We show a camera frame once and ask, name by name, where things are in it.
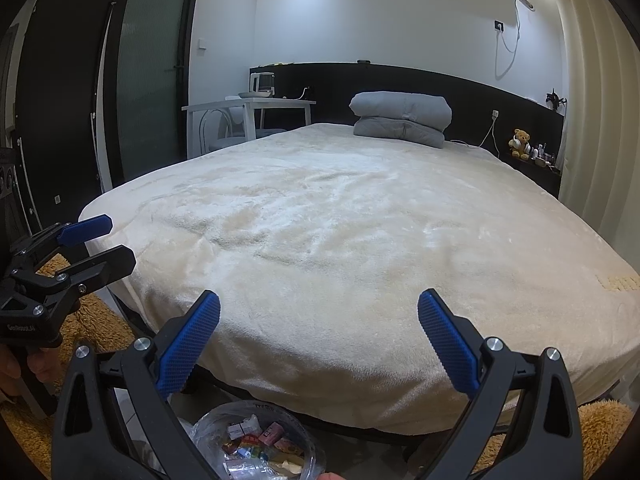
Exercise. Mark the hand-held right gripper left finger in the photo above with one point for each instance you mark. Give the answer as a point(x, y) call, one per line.
point(187, 345)

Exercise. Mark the white table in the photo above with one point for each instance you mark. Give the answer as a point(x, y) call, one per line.
point(250, 106)

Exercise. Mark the grey folded duvet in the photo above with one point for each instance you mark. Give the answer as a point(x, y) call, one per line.
point(400, 106)

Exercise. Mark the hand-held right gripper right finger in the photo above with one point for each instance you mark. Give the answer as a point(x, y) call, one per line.
point(450, 345)

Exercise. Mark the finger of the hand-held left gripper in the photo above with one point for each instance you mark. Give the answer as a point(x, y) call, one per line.
point(105, 265)
point(87, 227)

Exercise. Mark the bed with beige blanket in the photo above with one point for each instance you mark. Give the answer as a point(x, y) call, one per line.
point(360, 240)

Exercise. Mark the brown snack wrapper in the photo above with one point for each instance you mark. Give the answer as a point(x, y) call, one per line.
point(231, 446)

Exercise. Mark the brown teddy bear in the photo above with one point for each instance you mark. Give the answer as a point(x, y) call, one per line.
point(520, 145)

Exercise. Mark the small dark plant ornament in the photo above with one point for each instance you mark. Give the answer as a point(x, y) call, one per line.
point(556, 100)

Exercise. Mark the white electric kettle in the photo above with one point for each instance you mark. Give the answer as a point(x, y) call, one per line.
point(262, 85)

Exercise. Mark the black headboard panel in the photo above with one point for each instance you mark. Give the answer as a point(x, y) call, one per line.
point(330, 95)

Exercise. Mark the black wardrobe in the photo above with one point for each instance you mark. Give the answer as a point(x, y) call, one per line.
point(55, 100)

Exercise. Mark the small toiletry bottles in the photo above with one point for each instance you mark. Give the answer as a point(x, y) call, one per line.
point(545, 156)

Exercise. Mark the pink snack packet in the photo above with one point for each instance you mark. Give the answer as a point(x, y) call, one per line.
point(271, 434)

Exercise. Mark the white plate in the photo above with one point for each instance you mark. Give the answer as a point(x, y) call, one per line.
point(251, 94)

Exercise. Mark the clear plastic bottle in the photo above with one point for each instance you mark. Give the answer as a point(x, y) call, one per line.
point(245, 470)

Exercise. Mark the white metal chair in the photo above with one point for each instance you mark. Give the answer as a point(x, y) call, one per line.
point(220, 142)

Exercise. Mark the beige curtain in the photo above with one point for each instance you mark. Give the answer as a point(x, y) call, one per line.
point(600, 120)

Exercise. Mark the person's left hand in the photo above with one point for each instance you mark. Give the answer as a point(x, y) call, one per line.
point(42, 365)

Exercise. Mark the grey pillow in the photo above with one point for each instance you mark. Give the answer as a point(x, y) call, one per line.
point(395, 135)

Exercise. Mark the frosted glass door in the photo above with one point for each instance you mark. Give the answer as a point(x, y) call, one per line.
point(152, 70)

